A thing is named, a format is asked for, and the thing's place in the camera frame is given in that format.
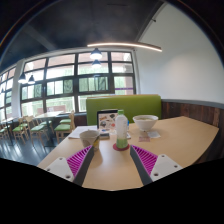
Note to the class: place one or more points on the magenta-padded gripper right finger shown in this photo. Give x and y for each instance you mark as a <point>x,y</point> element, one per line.
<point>165,166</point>

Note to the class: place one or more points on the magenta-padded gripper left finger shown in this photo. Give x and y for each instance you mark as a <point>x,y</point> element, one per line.
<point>59,166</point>

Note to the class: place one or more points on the green-capped clear drink bottle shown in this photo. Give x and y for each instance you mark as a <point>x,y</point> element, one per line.
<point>121,131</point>

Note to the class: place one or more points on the white paper receipt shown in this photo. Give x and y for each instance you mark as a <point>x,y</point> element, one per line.
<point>154,134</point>

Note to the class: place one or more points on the small reddish packet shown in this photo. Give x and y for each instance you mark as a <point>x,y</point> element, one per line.
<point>144,138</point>

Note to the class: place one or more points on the green-seated wooden chairs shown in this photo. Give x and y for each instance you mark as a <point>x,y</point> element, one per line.
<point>62,127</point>

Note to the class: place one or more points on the beige patterned paper cup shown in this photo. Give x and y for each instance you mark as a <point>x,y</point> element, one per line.
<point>89,138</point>

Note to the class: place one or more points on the white printed paper sheet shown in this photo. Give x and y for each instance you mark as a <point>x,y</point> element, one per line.
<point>81,130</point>

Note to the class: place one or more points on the white ceramic bowl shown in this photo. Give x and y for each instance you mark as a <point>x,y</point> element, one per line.
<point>145,123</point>

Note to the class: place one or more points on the wooden dining table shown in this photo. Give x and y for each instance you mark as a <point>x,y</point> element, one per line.
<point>50,115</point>

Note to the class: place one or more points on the flat round red coaster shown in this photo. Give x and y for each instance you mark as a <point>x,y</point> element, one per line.
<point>115,147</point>

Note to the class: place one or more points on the small blue-capped white bottle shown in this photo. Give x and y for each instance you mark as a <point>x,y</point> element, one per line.
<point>128,126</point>

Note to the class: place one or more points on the black tablet with stickers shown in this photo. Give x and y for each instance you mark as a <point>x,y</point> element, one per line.
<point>106,120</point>

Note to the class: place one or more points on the green upholstered bench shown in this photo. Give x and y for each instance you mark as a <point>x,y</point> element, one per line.
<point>140,105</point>

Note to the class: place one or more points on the large dark-framed window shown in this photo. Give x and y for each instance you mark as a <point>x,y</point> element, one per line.
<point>76,80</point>

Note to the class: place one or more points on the dark pendant ceiling lamps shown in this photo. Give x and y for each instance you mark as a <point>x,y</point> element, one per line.
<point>96,54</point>

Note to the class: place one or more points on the long curved light strip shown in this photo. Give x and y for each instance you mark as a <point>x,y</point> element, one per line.
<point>126,44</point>

